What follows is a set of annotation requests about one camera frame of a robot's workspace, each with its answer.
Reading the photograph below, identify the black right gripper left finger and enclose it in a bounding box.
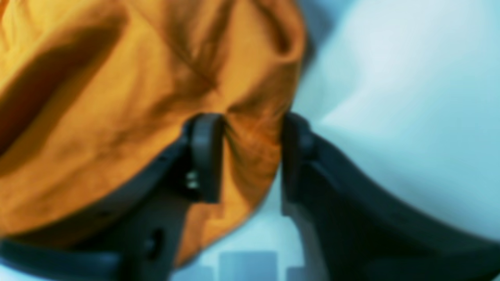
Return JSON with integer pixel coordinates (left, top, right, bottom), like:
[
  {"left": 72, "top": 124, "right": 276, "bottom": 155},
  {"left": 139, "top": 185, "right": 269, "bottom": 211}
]
[{"left": 1, "top": 114, "right": 224, "bottom": 281}]

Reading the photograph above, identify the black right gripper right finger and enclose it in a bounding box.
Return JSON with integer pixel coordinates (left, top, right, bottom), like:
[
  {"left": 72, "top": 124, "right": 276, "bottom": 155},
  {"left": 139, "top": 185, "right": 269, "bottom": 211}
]
[{"left": 281, "top": 113, "right": 499, "bottom": 281}]

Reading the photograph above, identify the orange t-shirt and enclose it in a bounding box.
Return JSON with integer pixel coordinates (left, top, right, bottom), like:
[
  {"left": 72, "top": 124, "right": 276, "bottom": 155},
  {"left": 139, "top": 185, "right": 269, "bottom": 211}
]
[{"left": 1, "top": 0, "right": 306, "bottom": 267}]

